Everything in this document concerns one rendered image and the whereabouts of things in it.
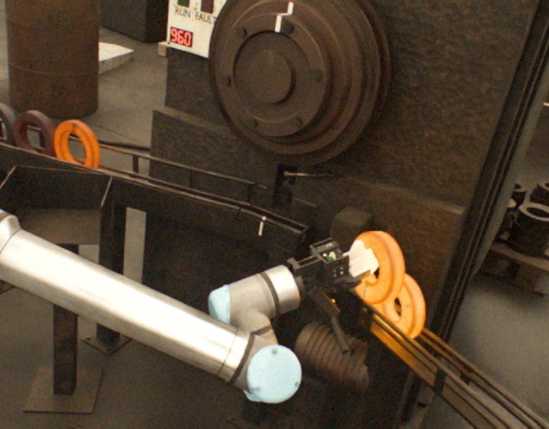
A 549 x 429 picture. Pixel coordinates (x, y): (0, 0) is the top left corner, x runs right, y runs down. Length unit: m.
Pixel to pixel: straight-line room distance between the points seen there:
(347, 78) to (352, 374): 0.71
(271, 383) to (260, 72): 0.75
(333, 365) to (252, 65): 0.75
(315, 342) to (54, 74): 3.13
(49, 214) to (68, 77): 2.55
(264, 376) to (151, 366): 1.24
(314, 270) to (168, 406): 1.01
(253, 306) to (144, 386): 1.04
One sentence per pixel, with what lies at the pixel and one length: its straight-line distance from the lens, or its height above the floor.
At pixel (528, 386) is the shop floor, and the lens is 2.61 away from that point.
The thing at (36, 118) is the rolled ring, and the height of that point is 0.74.
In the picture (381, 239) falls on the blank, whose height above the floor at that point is 0.90.
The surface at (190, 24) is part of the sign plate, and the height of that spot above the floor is 1.14.
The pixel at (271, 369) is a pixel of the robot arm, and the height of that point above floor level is 0.81.
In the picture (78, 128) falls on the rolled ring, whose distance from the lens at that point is 2.03.
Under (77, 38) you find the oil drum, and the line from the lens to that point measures 4.29.
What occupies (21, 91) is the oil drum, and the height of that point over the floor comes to 0.15.
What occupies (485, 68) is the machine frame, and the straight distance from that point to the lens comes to 1.52.
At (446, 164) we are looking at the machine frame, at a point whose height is 0.96.
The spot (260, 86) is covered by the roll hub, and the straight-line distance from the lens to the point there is 1.46.
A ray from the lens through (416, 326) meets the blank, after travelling 1.38.
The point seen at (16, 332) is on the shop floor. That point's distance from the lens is 2.38.
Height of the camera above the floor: 1.45
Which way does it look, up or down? 26 degrees down
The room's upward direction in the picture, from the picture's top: 10 degrees clockwise
